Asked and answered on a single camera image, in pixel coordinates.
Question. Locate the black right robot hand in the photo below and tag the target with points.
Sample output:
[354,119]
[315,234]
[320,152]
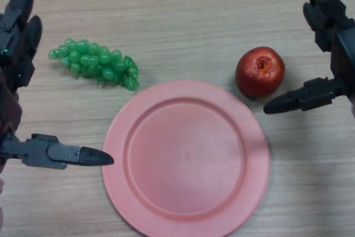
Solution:
[344,42]

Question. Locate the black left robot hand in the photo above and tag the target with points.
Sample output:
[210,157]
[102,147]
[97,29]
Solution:
[38,151]

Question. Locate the red apple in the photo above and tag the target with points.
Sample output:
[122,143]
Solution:
[258,76]

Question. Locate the pink round plate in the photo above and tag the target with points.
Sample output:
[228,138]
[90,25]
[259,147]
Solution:
[185,162]

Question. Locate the green grape bunch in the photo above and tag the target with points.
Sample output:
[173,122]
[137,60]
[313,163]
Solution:
[94,62]

